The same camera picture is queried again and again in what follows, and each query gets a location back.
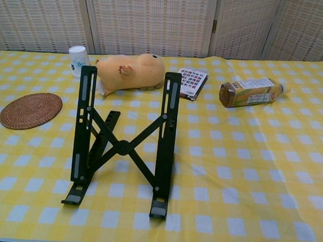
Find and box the black folding laptop stand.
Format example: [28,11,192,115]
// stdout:
[60,64,183,220]

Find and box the card box with colourful squares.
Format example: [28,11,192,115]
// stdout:
[175,68,209,102]

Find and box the orange plush animal toy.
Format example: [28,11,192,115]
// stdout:
[94,51,167,100]

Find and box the yellow white checked tablecloth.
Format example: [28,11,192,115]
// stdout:
[0,46,323,242]

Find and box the yellow label tea bottle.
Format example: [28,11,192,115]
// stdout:
[219,76,292,111]

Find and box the woven folding screen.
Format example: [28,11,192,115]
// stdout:
[0,0,323,67]

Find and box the white paper cup blue flower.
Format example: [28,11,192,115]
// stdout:
[67,45,92,78]

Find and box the round brown woven coaster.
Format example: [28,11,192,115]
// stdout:
[0,90,64,132]

